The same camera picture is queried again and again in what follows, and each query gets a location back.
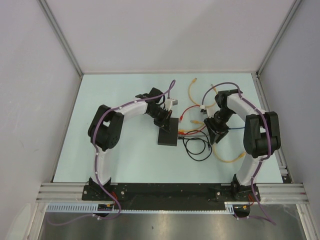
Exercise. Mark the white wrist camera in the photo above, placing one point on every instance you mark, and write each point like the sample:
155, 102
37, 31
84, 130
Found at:
169, 103
203, 109

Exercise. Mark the aluminium front rail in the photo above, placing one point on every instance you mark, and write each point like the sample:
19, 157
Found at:
274, 193

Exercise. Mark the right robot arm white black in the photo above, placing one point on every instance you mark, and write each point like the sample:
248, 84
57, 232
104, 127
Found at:
261, 138

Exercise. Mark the aluminium corner post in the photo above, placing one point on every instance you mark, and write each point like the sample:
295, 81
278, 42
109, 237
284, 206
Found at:
279, 35
48, 13

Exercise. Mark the left aluminium corner post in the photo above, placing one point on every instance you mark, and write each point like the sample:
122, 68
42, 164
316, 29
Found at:
48, 13

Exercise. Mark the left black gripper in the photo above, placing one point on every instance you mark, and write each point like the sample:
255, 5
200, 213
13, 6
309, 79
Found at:
165, 120

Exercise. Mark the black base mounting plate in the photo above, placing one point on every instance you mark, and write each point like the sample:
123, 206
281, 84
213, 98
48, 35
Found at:
161, 194

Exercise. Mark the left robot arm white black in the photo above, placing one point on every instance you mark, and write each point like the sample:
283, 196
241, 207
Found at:
106, 126

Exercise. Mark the slotted cable duct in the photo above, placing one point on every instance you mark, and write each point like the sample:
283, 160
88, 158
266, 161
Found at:
106, 208

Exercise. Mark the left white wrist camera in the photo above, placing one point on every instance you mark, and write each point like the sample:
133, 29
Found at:
169, 103

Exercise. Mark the right aluminium corner post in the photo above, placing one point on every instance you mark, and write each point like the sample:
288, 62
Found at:
279, 35

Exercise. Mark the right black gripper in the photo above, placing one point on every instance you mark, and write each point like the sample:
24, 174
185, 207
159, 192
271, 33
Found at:
219, 132

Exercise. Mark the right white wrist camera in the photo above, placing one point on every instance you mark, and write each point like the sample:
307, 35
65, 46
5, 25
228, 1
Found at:
203, 109

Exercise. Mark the right aluminium side rail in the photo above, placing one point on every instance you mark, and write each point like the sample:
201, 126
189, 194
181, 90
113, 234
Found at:
272, 120

